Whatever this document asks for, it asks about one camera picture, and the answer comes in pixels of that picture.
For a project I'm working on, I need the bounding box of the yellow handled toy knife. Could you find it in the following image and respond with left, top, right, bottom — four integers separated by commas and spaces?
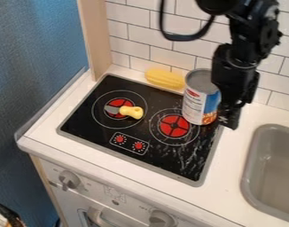
103, 104, 146, 121

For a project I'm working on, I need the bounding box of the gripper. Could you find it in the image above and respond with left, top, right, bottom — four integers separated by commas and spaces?
210, 43, 261, 131

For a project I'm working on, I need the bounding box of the toy sink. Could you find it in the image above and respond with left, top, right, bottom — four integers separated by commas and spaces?
238, 123, 289, 224

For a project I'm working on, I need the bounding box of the blue and white can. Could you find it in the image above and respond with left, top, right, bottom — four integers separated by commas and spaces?
181, 68, 223, 126

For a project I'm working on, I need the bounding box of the toy stove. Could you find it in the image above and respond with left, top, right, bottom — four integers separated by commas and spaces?
55, 74, 225, 188

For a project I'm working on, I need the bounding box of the yellow toy corn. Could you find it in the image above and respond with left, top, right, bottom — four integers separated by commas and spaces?
144, 67, 188, 90

